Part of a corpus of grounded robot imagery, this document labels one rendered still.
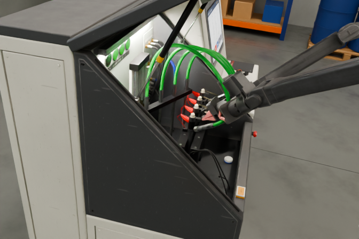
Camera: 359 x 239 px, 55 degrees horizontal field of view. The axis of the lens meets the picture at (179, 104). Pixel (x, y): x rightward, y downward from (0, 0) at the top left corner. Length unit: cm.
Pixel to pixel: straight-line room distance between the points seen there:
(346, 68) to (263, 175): 219
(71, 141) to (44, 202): 36
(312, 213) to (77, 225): 182
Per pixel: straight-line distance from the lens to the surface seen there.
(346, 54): 610
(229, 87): 106
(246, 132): 166
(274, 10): 669
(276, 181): 296
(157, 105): 148
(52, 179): 138
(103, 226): 143
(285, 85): 95
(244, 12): 672
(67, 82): 111
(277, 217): 265
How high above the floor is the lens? 182
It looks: 29 degrees down
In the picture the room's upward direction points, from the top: 5 degrees clockwise
